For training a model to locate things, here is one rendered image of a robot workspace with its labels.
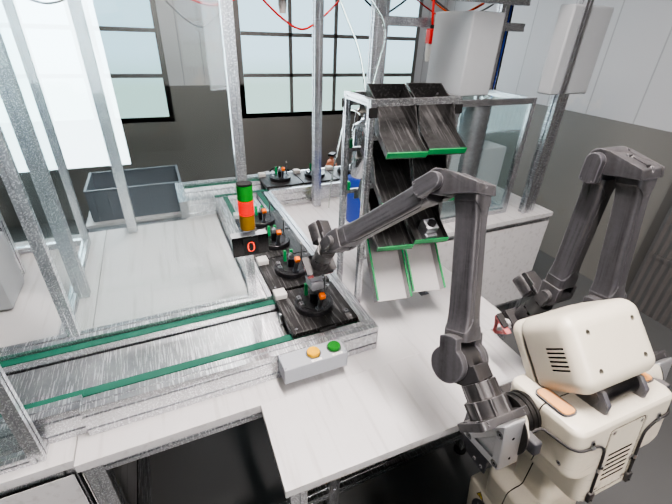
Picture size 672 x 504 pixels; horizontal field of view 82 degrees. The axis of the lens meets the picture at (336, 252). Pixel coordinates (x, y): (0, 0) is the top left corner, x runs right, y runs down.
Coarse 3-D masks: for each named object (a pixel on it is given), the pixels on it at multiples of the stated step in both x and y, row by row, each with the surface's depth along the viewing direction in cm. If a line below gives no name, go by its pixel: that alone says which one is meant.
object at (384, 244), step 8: (360, 184) 141; (360, 192) 142; (360, 200) 143; (376, 200) 145; (368, 208) 135; (400, 224) 139; (384, 232) 136; (392, 232) 136; (400, 232) 137; (408, 232) 135; (376, 240) 133; (384, 240) 134; (392, 240) 134; (400, 240) 135; (408, 240) 135; (376, 248) 130; (384, 248) 130; (392, 248) 131; (400, 248) 132; (408, 248) 133
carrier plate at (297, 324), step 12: (300, 288) 148; (336, 288) 149; (276, 300) 141; (288, 300) 141; (336, 300) 142; (288, 312) 135; (336, 312) 136; (348, 312) 136; (288, 324) 130; (300, 324) 130; (312, 324) 130; (324, 324) 130; (336, 324) 132; (300, 336) 127
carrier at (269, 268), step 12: (264, 264) 162; (276, 264) 158; (288, 264) 157; (300, 264) 159; (264, 276) 154; (276, 276) 155; (288, 276) 153; (300, 276) 154; (276, 288) 147; (288, 288) 148
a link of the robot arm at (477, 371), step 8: (464, 344) 81; (472, 344) 82; (464, 352) 78; (472, 352) 79; (472, 360) 78; (480, 360) 80; (472, 368) 76; (480, 368) 77; (488, 368) 79; (472, 376) 76; (480, 376) 76; (488, 376) 77; (464, 384) 78
